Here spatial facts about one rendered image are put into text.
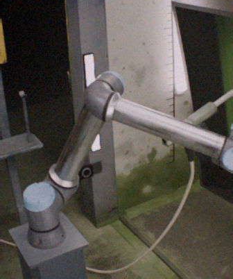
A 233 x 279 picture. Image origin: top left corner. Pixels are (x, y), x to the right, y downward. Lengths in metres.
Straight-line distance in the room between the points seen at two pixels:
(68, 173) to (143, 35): 1.13
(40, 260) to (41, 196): 0.30
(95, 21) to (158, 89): 0.68
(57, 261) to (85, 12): 1.38
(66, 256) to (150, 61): 1.39
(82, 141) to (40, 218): 0.40
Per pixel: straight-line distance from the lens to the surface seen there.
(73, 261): 2.12
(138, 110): 1.59
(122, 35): 2.69
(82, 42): 2.56
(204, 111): 1.95
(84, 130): 1.85
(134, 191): 3.17
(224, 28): 2.49
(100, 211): 3.10
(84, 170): 2.83
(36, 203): 1.94
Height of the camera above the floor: 1.99
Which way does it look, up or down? 26 degrees down
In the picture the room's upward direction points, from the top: 3 degrees counter-clockwise
